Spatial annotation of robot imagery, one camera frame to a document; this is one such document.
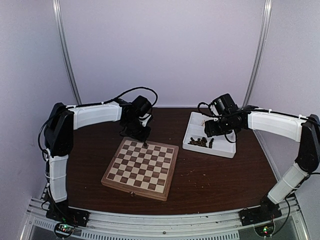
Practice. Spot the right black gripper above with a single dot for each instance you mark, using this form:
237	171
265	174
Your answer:
210	130

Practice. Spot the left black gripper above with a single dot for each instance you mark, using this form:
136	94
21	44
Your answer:
143	137

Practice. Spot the dark chess piece tray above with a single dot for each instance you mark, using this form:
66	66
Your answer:
211	143

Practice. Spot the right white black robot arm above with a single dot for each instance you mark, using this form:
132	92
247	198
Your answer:
227	117

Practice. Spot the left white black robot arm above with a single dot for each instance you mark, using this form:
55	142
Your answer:
59	129

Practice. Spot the dark chess pieces pile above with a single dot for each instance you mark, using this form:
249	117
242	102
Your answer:
200	142

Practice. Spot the right circuit board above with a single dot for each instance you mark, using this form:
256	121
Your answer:
264	230

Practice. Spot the circuit board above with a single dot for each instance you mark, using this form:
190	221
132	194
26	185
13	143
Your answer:
63	230
264	230

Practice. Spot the left circuit board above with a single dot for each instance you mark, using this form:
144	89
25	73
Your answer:
63	230

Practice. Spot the white plastic tray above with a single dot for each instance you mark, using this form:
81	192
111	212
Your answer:
221	147

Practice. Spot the wooden chessboard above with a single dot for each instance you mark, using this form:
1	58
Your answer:
145	172

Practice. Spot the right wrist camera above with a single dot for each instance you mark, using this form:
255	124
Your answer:
225	104

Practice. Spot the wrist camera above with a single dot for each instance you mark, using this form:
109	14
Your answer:
225	104
142	105

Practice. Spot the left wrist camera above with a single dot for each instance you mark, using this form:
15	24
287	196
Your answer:
142	105

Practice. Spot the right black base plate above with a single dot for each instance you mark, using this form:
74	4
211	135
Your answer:
256	215

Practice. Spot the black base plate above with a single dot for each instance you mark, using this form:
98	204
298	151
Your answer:
256	215
70	216

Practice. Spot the aluminium front rail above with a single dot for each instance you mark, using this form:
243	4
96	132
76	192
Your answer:
224	225

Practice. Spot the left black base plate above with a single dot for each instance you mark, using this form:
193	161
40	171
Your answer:
70	216

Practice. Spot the right aluminium corner post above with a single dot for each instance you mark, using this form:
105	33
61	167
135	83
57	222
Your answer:
263	35

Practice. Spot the aluminium corner post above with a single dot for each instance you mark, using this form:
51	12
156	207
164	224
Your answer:
65	52
263	35

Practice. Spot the left aluminium corner post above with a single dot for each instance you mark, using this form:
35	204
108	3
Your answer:
65	52

